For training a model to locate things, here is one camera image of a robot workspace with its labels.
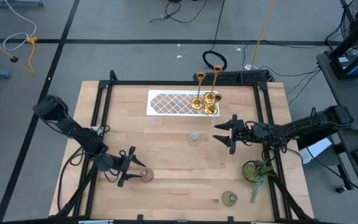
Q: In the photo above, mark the short brass candlestick holder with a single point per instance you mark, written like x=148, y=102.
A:
x=210, y=109

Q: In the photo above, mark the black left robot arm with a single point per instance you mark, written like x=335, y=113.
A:
x=76, y=132

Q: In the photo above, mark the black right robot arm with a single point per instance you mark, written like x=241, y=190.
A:
x=303, y=127

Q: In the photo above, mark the black aluminium table frame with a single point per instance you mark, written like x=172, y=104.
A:
x=104, y=93

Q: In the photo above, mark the green succulent plant in pot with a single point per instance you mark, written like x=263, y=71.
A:
x=255, y=172

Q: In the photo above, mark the pink glass candle holder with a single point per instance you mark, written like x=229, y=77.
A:
x=147, y=175

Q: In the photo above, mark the clear glass candle holder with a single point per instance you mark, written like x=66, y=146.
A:
x=194, y=139

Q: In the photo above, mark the black power strip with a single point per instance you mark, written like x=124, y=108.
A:
x=238, y=76

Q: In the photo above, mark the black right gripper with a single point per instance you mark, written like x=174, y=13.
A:
x=244, y=133

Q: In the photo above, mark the medium brass candlestick holder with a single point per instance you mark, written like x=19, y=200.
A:
x=197, y=102

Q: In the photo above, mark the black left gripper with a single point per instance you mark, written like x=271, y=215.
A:
x=125, y=165

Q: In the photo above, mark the white patterned tray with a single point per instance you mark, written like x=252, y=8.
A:
x=172, y=103

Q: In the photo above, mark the olive green glass candle holder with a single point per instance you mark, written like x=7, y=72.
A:
x=229, y=198

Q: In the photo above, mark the tall brass candlestick holder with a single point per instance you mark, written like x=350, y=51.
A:
x=213, y=82

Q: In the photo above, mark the grey side desk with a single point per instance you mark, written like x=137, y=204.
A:
x=350, y=99

